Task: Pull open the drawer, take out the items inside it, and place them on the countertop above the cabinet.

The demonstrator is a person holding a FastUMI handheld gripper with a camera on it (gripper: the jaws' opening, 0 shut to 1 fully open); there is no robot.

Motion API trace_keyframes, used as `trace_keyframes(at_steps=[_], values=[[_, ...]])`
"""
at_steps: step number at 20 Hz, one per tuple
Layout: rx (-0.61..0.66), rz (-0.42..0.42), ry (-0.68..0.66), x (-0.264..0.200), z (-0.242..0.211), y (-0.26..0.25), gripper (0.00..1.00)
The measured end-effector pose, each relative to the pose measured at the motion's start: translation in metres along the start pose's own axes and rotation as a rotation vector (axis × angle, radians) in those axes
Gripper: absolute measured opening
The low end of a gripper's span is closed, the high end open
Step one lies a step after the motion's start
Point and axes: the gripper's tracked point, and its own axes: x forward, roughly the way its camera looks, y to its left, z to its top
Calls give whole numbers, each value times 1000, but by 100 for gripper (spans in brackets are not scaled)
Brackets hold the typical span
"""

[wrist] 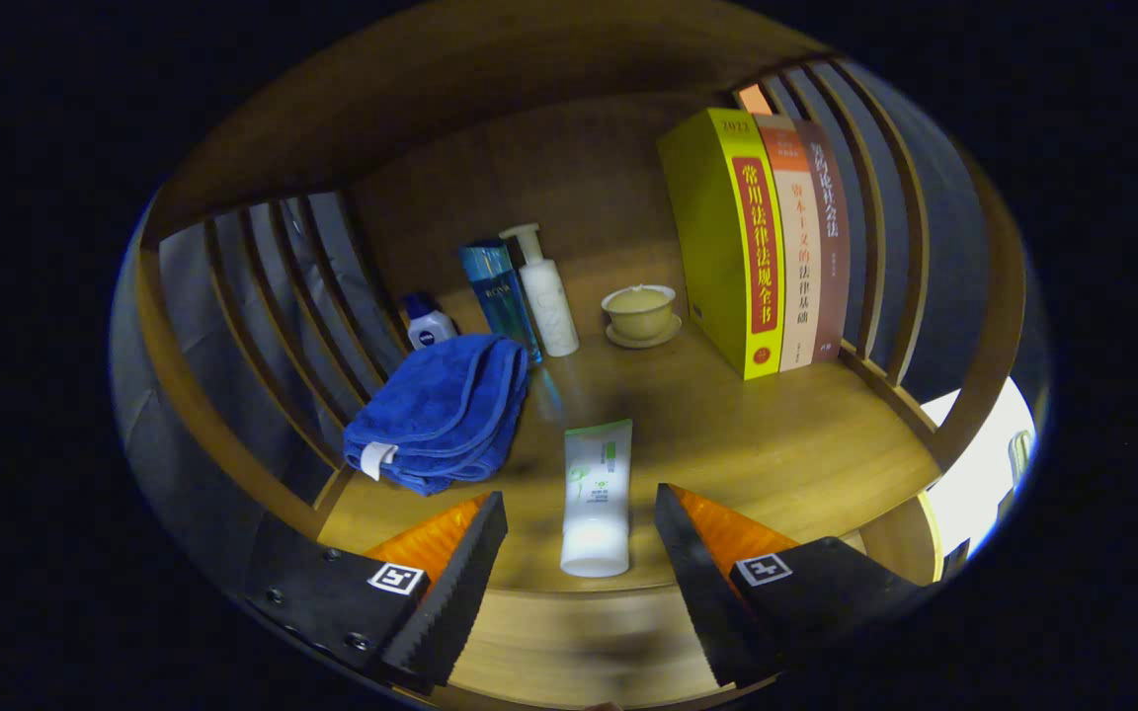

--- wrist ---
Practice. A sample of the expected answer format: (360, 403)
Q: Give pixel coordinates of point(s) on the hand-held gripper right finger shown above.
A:
(702, 592)

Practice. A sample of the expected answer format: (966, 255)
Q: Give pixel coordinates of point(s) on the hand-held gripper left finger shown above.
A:
(455, 592)

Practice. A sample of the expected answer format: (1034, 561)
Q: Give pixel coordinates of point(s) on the white and green tube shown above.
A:
(597, 494)

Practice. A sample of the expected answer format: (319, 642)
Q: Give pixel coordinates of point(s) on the wooden countertop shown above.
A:
(776, 444)

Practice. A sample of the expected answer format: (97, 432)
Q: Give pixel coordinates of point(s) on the wooden cabinet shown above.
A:
(431, 99)

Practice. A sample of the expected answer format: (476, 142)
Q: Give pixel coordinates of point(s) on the blue folded towel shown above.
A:
(441, 405)

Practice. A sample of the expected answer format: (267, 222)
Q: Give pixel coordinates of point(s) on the small white blue-capped bottle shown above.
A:
(429, 326)

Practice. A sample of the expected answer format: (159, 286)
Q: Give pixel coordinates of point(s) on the beige lidded tea cup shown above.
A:
(640, 316)

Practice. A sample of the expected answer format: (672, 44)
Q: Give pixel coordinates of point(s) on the white side table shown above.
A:
(974, 474)

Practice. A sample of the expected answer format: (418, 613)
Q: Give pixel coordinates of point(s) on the tall blue cosmetic bottle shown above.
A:
(500, 296)

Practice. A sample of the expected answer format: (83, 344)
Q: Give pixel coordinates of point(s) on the white pump bottle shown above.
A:
(549, 306)

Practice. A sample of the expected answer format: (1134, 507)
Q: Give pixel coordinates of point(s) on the thick yellow book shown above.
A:
(717, 247)

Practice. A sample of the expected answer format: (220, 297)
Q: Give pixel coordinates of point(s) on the orange and cream book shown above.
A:
(798, 247)

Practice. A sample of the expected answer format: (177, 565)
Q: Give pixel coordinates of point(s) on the brown book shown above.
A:
(831, 247)

